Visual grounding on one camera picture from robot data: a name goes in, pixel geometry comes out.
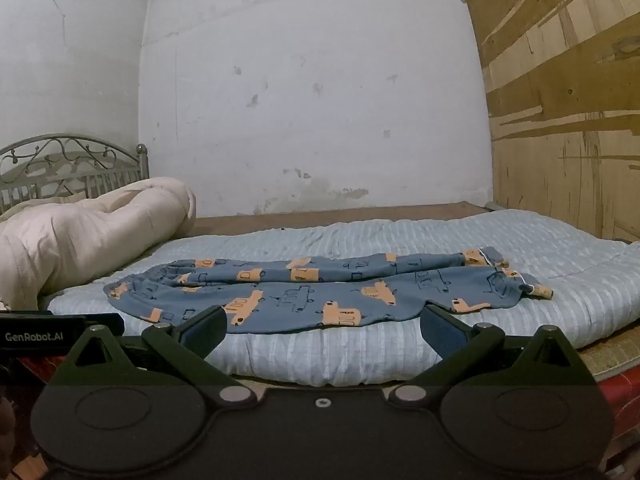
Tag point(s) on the brown bed board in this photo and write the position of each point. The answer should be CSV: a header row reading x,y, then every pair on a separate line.
x,y
325,215

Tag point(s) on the blue pants with orange print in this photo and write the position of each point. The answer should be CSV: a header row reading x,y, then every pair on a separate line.
x,y
300,300

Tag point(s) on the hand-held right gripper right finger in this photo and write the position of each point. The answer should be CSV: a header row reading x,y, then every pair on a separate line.
x,y
436,332

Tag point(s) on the grey metal headboard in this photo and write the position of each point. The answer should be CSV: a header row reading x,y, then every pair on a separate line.
x,y
60,160

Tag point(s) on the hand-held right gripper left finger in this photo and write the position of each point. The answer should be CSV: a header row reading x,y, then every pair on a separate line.
x,y
207,327

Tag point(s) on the plywood wall panel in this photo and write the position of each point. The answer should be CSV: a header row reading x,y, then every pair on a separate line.
x,y
565,110

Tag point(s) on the red bed side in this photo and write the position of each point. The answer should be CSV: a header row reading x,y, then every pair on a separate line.
x,y
622,400

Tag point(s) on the cream rolled duvet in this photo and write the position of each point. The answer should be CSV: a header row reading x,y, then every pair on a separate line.
x,y
85,240

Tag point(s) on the woven straw mat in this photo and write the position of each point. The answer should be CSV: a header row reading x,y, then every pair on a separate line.
x,y
612,347

